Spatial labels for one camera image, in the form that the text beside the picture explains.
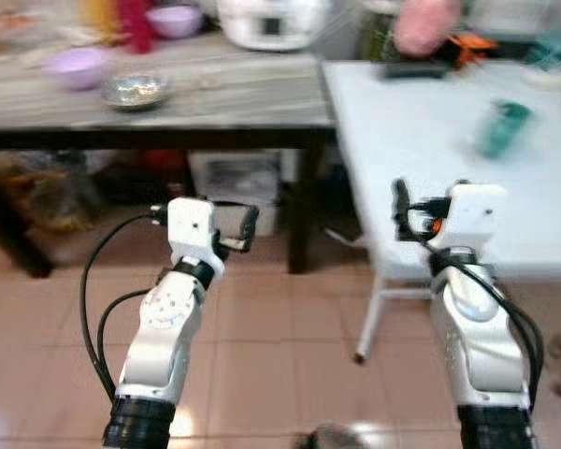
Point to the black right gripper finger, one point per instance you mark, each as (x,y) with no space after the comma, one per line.
(401,208)

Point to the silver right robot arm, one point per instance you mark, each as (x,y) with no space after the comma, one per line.
(477,337)

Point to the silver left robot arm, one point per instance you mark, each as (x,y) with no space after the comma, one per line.
(164,327)

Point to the white plastic storage box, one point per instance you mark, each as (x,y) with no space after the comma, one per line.
(236,182)

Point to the white folding table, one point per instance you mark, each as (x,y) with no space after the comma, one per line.
(421,159)

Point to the green plastic cup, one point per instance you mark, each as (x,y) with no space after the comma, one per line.
(501,129)

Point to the black flat tray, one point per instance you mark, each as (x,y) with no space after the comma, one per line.
(416,68)

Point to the orange and black item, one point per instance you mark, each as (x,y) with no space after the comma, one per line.
(472,49)

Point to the shiny metal bowl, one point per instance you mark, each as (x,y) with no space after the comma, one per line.
(136,92)

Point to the pink fluffy item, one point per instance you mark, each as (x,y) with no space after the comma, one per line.
(426,26)

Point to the clear plastic bag with goods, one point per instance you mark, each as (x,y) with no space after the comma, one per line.
(37,192)

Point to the white rice cooker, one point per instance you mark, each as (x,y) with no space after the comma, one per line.
(271,23)

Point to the teal item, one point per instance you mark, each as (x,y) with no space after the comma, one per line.
(552,53)

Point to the small purple bowl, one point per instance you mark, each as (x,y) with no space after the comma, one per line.
(175,20)

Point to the grey robot foot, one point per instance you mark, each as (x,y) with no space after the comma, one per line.
(332,438)

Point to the red container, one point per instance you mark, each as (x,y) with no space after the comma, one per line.
(136,23)

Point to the large purple bowl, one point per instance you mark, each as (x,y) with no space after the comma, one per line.
(78,68)

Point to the yellow container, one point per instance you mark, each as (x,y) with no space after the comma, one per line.
(100,14)

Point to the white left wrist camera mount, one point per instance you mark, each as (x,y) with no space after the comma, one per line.
(192,229)

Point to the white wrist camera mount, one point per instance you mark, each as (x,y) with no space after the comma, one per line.
(472,215)
(192,229)

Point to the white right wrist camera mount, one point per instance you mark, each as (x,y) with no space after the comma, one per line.
(472,215)

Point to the grey wooden table, black frame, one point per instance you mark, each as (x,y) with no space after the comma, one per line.
(224,103)

